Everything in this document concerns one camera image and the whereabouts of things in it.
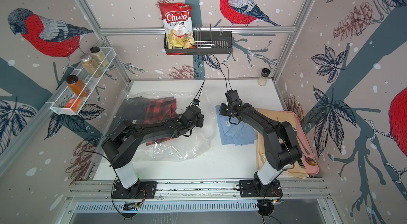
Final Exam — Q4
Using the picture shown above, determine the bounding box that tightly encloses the grey pinstriped shirt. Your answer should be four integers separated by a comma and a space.
109, 97, 150, 132

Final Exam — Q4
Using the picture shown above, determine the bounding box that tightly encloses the light blue cloth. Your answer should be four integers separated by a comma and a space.
215, 105, 257, 146

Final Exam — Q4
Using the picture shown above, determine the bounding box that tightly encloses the red black plaid shirt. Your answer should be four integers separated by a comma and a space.
142, 96, 179, 147

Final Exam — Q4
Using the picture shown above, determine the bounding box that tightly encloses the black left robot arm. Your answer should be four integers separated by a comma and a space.
102, 106, 204, 189

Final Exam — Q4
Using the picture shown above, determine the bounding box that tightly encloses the spice jar black lid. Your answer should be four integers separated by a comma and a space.
90, 46, 109, 67

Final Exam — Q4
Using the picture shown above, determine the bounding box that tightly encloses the silver spoon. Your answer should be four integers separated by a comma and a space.
293, 128, 310, 156

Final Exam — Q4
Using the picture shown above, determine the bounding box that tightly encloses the beige folded cloth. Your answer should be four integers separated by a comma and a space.
257, 108, 311, 179

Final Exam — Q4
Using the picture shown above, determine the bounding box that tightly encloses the black wire wall basket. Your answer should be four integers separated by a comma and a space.
163, 27, 233, 55

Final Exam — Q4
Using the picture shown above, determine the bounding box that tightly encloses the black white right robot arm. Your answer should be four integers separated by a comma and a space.
219, 90, 302, 188

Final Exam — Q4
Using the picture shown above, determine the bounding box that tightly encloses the red Chuba cassava chips bag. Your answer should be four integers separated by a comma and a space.
159, 3, 195, 50

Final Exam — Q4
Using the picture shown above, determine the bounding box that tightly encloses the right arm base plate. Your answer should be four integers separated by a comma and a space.
237, 179, 283, 197

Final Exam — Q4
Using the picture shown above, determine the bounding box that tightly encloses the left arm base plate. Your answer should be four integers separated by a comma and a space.
111, 181, 158, 200

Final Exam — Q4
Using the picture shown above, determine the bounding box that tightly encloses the aluminium mounting rail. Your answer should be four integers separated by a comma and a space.
65, 178, 331, 201

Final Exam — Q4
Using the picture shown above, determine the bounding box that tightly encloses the small orange box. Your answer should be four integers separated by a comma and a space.
65, 98, 82, 112

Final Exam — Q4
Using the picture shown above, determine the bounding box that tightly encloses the orange sauce jar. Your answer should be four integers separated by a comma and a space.
65, 74, 89, 97

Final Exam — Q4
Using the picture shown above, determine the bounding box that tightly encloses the pepper grinder black cap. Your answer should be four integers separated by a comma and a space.
258, 68, 271, 86

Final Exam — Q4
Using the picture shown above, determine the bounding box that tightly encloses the clear acrylic wall shelf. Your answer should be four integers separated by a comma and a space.
50, 48, 116, 115

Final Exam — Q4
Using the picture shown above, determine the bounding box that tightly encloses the black fork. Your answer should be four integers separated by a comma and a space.
297, 159, 305, 169

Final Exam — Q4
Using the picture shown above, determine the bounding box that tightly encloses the pink tray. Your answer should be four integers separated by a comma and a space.
285, 111, 320, 175

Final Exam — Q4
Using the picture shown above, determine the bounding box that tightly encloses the gold spoon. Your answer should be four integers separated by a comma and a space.
303, 154, 317, 166

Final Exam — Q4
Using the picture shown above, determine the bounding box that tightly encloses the clear plastic vacuum bag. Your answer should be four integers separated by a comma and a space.
102, 91, 218, 167

